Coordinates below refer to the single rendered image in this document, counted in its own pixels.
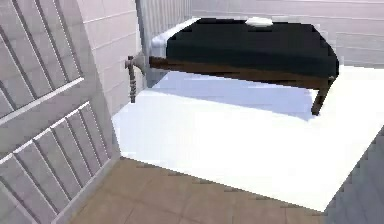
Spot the white slatted headboard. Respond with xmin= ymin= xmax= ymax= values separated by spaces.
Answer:
xmin=134 ymin=0 xmax=201 ymax=88

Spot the white pillow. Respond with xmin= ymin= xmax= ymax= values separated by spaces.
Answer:
xmin=244 ymin=16 xmax=275 ymax=28

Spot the white panelled room door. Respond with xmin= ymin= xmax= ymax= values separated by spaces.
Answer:
xmin=0 ymin=0 xmax=122 ymax=224

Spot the black bed with brown frame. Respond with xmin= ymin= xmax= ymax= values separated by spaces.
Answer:
xmin=148 ymin=17 xmax=341 ymax=117

